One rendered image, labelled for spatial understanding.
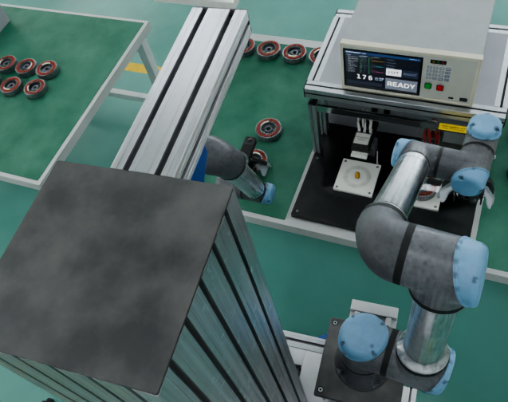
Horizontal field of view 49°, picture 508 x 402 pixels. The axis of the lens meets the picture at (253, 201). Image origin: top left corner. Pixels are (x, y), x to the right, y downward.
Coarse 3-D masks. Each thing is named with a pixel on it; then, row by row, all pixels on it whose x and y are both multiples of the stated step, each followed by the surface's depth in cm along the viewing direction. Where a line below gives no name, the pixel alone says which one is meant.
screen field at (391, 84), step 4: (388, 80) 184; (392, 80) 184; (396, 80) 183; (400, 80) 182; (388, 84) 186; (392, 84) 185; (396, 84) 184; (400, 84) 184; (404, 84) 183; (408, 84) 182; (412, 84) 182; (416, 84) 181; (388, 88) 187; (392, 88) 186; (396, 88) 186; (400, 88) 185; (404, 88) 185; (408, 88) 184; (412, 88) 183; (416, 88) 183; (412, 92) 185
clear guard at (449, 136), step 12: (432, 120) 187; (444, 120) 186; (456, 120) 185; (420, 132) 185; (432, 132) 184; (444, 132) 183; (456, 132) 182; (444, 144) 181; (456, 144) 180; (456, 192) 176
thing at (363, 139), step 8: (360, 120) 214; (368, 120) 213; (360, 128) 211; (376, 128) 211; (360, 136) 206; (368, 136) 206; (352, 144) 206; (360, 144) 204; (368, 144) 204; (352, 152) 208; (360, 152) 207; (368, 152) 206
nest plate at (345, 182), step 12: (348, 168) 216; (360, 168) 215; (372, 168) 214; (336, 180) 214; (348, 180) 213; (360, 180) 212; (372, 180) 211; (348, 192) 211; (360, 192) 209; (372, 192) 209
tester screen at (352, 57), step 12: (348, 60) 183; (360, 60) 181; (372, 60) 180; (384, 60) 178; (396, 60) 176; (408, 60) 174; (420, 60) 173; (348, 72) 188; (360, 72) 186; (372, 72) 184; (384, 72) 182; (348, 84) 192; (360, 84) 190; (384, 84) 186
